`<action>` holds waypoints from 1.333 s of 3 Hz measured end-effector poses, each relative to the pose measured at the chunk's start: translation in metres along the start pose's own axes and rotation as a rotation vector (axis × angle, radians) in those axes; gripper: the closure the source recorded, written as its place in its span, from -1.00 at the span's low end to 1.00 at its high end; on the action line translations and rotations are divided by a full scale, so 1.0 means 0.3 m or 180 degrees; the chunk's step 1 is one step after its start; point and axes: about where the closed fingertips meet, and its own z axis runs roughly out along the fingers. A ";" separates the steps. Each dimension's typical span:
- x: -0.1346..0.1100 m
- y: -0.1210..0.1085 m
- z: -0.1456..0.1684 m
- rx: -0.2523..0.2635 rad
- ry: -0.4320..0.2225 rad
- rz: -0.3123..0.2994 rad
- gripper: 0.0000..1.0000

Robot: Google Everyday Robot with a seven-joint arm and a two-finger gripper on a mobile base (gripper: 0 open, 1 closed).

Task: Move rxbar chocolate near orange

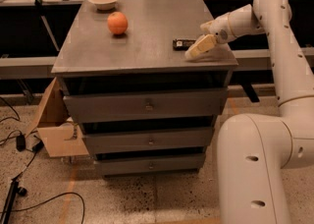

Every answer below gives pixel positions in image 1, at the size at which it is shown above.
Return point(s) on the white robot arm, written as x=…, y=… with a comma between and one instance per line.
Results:
x=252, y=149

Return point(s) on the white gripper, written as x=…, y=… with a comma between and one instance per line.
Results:
x=220, y=28

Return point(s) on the black power adapter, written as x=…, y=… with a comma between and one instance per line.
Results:
x=20, y=142

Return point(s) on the black rxbar chocolate bar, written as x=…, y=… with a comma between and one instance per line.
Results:
x=182, y=44

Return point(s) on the grey drawer cabinet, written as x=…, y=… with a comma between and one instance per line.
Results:
x=141, y=106

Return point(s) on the orange fruit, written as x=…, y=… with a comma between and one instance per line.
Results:
x=117, y=23

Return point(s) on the cardboard box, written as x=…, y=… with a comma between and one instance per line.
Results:
x=61, y=136

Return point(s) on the grey metal rail frame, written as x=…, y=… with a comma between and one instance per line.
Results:
x=26, y=68

